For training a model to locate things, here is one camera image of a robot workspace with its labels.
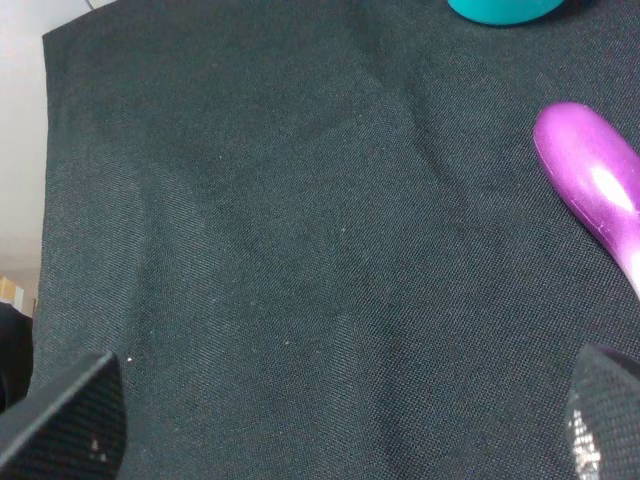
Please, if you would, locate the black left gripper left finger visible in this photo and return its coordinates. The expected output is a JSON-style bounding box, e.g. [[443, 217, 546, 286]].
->
[[1, 352, 126, 479]]

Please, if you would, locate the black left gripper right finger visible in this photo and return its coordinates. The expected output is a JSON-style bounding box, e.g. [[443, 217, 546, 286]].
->
[[565, 345, 639, 480]]

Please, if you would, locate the purple toy eggplant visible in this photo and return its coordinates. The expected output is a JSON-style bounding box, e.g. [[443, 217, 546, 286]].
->
[[533, 102, 639, 292]]

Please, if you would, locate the black table cloth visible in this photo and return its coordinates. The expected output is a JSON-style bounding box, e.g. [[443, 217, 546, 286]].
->
[[32, 1, 639, 479]]

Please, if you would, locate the teal saucepan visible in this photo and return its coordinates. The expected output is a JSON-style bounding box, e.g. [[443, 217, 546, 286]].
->
[[447, 0, 563, 26]]

